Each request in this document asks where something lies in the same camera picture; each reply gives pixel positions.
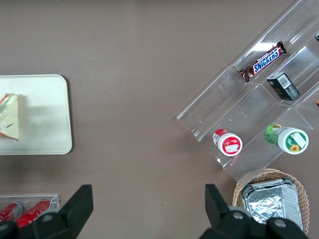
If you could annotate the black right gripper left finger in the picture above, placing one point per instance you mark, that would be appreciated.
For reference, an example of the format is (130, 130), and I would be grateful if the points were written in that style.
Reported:
(67, 219)

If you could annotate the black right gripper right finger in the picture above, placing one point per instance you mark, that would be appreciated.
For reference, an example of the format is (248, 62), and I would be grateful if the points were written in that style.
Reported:
(224, 219)

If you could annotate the triangular sandwich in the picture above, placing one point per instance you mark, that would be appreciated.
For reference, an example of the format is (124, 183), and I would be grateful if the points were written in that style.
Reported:
(10, 117)

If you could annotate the light tan wicker basket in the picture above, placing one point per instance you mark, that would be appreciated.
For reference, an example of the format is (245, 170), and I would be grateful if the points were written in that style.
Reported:
(302, 194)

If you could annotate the cream rectangular tray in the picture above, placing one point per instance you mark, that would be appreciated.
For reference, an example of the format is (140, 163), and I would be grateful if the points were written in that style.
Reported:
(42, 117)

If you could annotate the clear acrylic bottle rack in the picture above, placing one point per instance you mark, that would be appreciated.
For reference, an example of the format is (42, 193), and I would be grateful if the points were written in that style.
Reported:
(53, 199)

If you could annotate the red cola bottle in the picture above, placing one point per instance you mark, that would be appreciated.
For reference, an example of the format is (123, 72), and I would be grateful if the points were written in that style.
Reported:
(32, 212)
(8, 211)

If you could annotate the aluminium foil container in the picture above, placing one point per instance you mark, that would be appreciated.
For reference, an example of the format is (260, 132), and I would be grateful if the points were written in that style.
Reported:
(271, 199)

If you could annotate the red yogurt cup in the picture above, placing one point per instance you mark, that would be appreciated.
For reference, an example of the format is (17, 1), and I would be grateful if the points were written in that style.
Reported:
(228, 143)

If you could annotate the green yogurt cup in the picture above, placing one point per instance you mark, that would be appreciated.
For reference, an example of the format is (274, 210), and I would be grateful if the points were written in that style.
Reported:
(290, 139)

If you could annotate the clear acrylic stepped display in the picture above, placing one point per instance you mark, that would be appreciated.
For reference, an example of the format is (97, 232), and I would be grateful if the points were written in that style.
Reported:
(236, 104)

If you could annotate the small black carton box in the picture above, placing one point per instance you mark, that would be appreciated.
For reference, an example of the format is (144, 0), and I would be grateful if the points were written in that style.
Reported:
(282, 85)

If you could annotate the brown chocolate snack box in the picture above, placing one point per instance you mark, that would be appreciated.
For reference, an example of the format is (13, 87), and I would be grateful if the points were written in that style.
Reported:
(317, 102)

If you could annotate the snickers chocolate bar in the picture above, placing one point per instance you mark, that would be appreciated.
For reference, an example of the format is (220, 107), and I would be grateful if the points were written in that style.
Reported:
(264, 61)

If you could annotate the small dark packet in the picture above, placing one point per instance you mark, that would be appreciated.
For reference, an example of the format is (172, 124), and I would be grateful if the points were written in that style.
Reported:
(317, 36)

